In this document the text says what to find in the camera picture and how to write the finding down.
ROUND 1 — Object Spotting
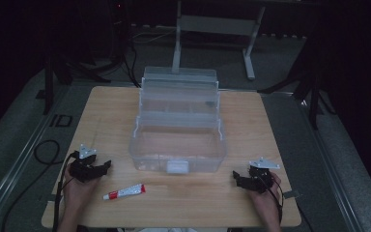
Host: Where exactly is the white tube with red cap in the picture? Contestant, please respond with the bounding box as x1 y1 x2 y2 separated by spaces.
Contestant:
102 183 147 201

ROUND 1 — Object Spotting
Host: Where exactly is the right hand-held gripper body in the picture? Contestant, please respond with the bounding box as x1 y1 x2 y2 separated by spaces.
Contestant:
246 157 281 194

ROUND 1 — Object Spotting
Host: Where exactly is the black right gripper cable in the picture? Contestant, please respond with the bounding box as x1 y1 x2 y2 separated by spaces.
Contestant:
264 172 285 225

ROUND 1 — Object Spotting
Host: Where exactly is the grey bracket at table edge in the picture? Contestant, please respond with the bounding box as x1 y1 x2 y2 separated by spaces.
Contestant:
282 189 301 200

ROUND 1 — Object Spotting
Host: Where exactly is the white cable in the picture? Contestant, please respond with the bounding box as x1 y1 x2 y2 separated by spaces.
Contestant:
130 29 177 44

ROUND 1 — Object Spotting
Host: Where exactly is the clear plastic tiered storage box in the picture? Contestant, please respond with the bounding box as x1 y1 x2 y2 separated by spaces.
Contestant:
128 66 228 175

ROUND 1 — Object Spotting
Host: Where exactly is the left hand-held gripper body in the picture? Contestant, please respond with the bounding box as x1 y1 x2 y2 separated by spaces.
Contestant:
69 143 101 184

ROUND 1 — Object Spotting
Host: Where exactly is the person's left hand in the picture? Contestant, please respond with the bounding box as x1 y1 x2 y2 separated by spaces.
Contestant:
62 163 101 211

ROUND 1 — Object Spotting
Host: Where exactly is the black metal stand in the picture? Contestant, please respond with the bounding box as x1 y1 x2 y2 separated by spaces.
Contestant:
258 13 337 131
36 47 78 116

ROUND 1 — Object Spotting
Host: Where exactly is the bundle of black cables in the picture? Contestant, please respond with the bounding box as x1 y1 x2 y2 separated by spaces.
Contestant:
67 0 142 89

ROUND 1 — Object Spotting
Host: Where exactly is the person's right hand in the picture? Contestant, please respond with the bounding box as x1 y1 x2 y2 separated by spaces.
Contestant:
246 172 283 215

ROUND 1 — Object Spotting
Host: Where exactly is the grey metal desk frame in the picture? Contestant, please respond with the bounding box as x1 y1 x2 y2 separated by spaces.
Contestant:
171 0 267 81

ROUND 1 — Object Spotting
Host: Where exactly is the black looped floor cable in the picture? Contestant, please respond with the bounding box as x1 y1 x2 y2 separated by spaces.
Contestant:
0 139 66 232

